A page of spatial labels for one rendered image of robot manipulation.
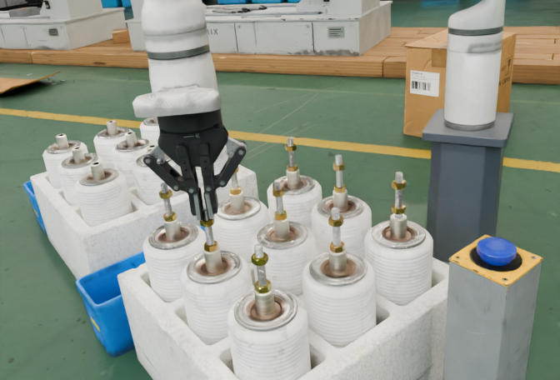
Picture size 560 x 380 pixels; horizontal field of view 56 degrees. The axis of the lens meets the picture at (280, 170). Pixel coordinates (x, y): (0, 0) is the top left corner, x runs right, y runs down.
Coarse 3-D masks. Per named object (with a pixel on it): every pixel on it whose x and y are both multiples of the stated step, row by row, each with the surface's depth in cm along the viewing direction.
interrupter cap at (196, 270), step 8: (200, 256) 74; (224, 256) 73; (232, 256) 73; (192, 264) 72; (200, 264) 72; (224, 264) 72; (232, 264) 71; (240, 264) 71; (192, 272) 70; (200, 272) 70; (208, 272) 70; (216, 272) 70; (224, 272) 70; (232, 272) 69; (192, 280) 69; (200, 280) 68; (208, 280) 68; (216, 280) 68; (224, 280) 68
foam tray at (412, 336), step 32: (128, 288) 81; (128, 320) 88; (160, 320) 73; (384, 320) 69; (416, 320) 70; (160, 352) 78; (192, 352) 67; (224, 352) 67; (320, 352) 66; (352, 352) 65; (384, 352) 67; (416, 352) 72
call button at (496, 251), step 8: (480, 240) 58; (488, 240) 58; (496, 240) 58; (504, 240) 58; (480, 248) 57; (488, 248) 56; (496, 248) 56; (504, 248) 56; (512, 248) 56; (480, 256) 57; (488, 256) 56; (496, 256) 55; (504, 256) 55; (512, 256) 55; (496, 264) 56; (504, 264) 56
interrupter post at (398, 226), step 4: (392, 216) 74; (404, 216) 74; (392, 220) 73; (396, 220) 73; (400, 220) 73; (404, 220) 73; (392, 224) 74; (396, 224) 73; (400, 224) 73; (404, 224) 73; (392, 228) 74; (396, 228) 74; (400, 228) 73; (404, 228) 74; (392, 232) 74; (396, 232) 74; (400, 232) 74; (404, 232) 74; (392, 236) 74; (396, 236) 74; (400, 236) 74; (404, 236) 74
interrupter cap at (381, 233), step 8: (384, 224) 77; (408, 224) 77; (416, 224) 76; (376, 232) 76; (384, 232) 75; (408, 232) 75; (416, 232) 75; (424, 232) 74; (376, 240) 74; (384, 240) 73; (392, 240) 73; (400, 240) 74; (408, 240) 73; (416, 240) 73; (424, 240) 73; (392, 248) 72; (400, 248) 72; (408, 248) 72
